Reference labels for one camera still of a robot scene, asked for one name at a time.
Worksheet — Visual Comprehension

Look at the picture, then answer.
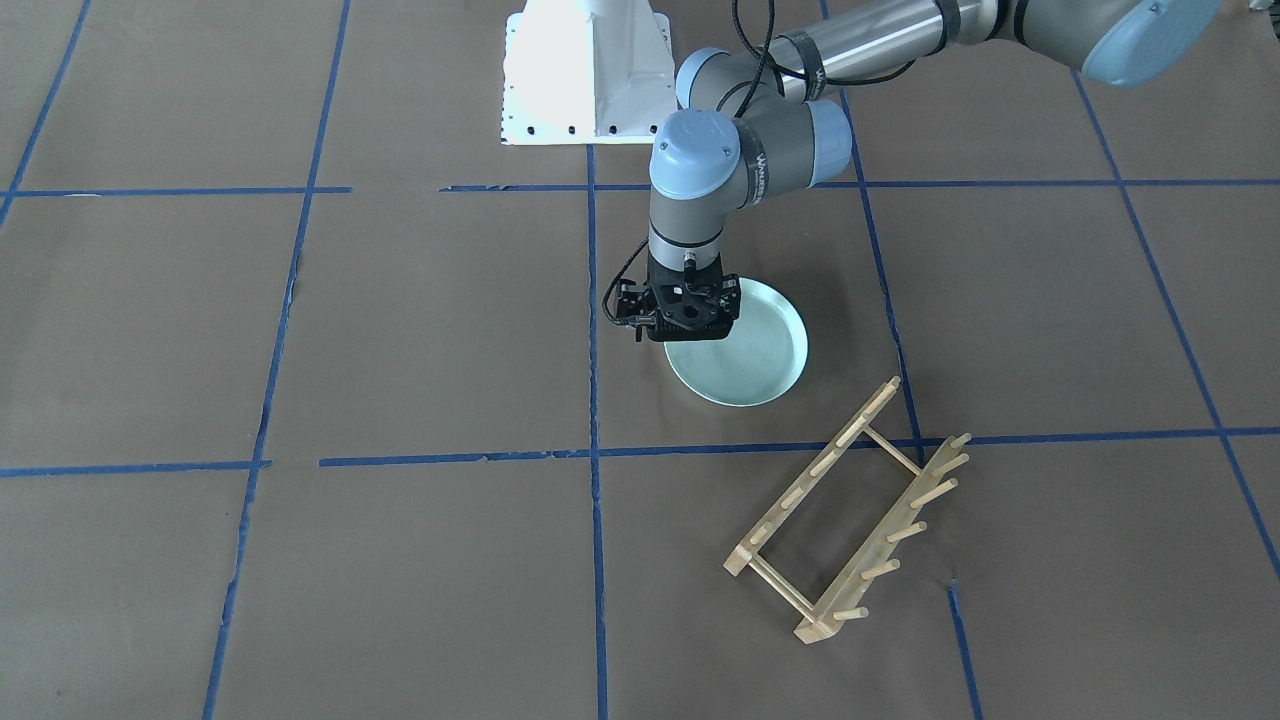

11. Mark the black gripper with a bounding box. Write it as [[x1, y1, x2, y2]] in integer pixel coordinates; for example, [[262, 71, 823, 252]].
[[646, 258, 742, 343]]

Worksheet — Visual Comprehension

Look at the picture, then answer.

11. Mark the wooden dish rack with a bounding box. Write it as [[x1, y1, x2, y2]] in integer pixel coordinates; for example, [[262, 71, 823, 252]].
[[723, 375, 972, 644]]

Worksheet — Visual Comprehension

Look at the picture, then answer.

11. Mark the light green round plate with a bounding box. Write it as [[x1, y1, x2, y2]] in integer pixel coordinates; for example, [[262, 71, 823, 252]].
[[666, 278, 809, 407]]

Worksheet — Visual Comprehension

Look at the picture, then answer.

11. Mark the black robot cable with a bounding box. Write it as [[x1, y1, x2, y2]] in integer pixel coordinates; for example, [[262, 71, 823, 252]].
[[602, 234, 653, 325]]

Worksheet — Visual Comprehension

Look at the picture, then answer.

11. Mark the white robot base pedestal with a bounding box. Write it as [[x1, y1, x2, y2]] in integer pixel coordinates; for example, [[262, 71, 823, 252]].
[[500, 1, 678, 146]]

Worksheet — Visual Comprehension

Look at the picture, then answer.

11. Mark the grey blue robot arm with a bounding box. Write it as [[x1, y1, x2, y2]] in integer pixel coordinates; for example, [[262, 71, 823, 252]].
[[602, 1, 1219, 343]]

